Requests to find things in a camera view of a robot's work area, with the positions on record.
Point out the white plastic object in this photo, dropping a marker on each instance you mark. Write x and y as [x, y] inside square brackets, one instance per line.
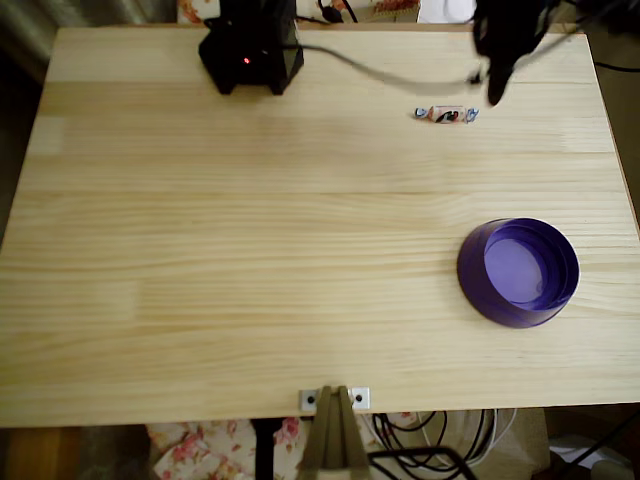
[580, 450]

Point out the metal table clamp bracket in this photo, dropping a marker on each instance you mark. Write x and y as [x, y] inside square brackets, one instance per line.
[332, 440]

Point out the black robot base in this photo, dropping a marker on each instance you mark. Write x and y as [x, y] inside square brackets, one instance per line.
[250, 60]

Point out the silver metal bracket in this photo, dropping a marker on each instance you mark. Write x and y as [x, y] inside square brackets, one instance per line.
[361, 398]

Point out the floral cloth with pink roses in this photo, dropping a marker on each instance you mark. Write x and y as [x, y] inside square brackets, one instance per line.
[200, 450]

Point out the candy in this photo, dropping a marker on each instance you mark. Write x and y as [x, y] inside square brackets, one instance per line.
[446, 114]

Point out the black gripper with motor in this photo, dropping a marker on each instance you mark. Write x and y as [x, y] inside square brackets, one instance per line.
[496, 75]

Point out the floral fabric with beige trim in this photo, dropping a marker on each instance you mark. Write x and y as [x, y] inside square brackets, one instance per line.
[390, 7]

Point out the purple bowl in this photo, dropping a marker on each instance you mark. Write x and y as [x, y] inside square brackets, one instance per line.
[500, 305]

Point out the black pole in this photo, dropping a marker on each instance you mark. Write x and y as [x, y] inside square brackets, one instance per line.
[263, 450]

